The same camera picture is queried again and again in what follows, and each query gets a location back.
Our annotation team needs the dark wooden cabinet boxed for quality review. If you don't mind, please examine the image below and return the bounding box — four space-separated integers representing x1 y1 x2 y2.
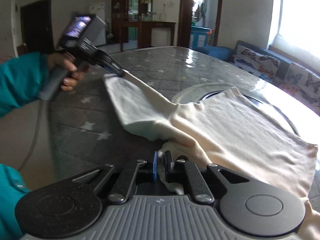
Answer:
111 0 176 51

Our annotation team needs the right butterfly cushion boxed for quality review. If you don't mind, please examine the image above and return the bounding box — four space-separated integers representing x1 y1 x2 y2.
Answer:
280 62 320 115

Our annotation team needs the cream cloth garment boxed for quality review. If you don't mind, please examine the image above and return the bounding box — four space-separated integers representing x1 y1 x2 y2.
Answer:
103 73 319 239

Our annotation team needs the person left hand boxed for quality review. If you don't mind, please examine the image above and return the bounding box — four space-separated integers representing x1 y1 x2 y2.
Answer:
47 53 90 91

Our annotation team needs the teal sleeve left forearm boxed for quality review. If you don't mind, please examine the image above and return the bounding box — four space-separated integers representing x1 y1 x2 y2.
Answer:
0 52 49 117

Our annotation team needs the white refrigerator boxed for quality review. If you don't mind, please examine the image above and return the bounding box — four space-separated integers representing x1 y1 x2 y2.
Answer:
89 2 106 47

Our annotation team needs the blue cabinet in doorway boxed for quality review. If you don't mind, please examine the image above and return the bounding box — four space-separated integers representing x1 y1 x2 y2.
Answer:
189 25 213 49

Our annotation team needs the grey quilted star tablecloth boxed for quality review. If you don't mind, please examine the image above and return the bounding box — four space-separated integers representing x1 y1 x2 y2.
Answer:
48 45 276 183

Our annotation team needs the butterfly cushion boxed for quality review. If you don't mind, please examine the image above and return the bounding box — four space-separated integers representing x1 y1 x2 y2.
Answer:
280 62 320 115
228 45 280 83

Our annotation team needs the teal sleeve right forearm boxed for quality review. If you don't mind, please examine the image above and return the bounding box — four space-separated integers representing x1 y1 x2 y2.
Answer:
0 164 30 239

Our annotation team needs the blue sofa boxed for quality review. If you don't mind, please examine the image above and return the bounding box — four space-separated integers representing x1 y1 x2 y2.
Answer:
195 39 320 117

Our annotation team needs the left butterfly cushion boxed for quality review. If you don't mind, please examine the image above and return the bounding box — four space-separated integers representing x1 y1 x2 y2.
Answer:
228 45 280 83

